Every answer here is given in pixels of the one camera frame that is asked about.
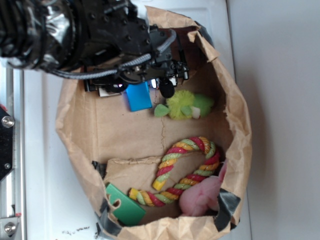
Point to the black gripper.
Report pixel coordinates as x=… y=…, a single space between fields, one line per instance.
x=167 y=61

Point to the blue rectangular block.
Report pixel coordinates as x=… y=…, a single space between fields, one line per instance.
x=139 y=96

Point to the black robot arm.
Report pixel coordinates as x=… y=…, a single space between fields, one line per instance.
x=102 y=42

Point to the green fuzzy plush toy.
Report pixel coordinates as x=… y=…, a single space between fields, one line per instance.
x=185 y=104

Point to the brown paper bag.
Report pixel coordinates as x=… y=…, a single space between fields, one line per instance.
x=106 y=142

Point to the pink plush bunny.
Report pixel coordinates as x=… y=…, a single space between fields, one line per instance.
x=198 y=199

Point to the black metal bracket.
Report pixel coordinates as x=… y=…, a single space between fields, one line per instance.
x=7 y=123

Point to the aluminium frame rail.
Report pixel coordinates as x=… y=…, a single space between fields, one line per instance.
x=12 y=188

